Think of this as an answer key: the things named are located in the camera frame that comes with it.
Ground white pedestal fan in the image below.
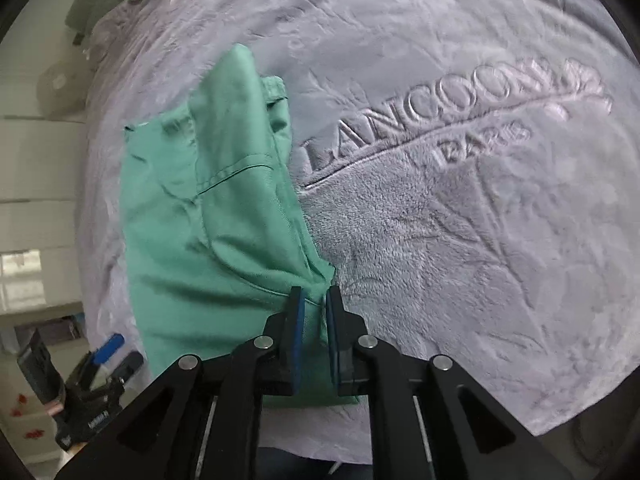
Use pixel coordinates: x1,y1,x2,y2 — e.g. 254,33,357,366
37,57,96,121

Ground person's blue jeans legs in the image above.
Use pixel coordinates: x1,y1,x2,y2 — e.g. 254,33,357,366
260,445,376,480

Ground grey padded headboard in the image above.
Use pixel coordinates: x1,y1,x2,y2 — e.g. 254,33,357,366
65,0,151,43

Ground purple embossed blanket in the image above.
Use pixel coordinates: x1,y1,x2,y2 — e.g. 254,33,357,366
75,0,640,461

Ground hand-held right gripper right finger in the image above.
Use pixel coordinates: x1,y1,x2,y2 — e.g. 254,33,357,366
325,285,572,480

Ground white wardrobe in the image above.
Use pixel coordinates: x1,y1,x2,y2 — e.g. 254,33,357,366
0,25,93,316

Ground green work jacket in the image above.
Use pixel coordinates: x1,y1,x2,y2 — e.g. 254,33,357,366
122,43,361,408

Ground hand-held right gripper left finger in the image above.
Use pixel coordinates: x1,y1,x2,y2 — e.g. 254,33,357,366
55,286,308,480

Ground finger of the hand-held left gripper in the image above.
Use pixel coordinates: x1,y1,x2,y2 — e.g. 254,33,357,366
111,351,146,387
91,332,124,366

